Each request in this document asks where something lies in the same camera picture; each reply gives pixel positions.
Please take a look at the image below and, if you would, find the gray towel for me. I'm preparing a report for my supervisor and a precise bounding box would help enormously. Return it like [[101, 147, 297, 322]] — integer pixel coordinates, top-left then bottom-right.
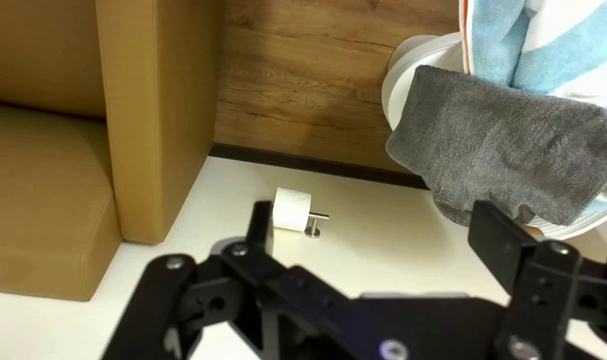
[[385, 64, 607, 228]]

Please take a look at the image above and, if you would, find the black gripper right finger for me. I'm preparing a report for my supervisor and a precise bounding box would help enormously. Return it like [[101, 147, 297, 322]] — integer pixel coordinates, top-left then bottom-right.
[[467, 202, 607, 360]]

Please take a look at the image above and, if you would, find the white laundry bin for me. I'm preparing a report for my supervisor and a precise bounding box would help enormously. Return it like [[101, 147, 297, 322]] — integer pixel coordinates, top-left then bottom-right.
[[379, 34, 607, 241]]

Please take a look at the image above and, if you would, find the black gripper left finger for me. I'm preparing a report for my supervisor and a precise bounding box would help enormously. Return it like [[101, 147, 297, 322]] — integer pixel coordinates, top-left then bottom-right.
[[99, 197, 359, 360]]

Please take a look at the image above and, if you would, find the blue white striped towel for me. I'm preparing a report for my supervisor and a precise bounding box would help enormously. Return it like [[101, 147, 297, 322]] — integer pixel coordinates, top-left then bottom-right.
[[459, 0, 607, 107]]

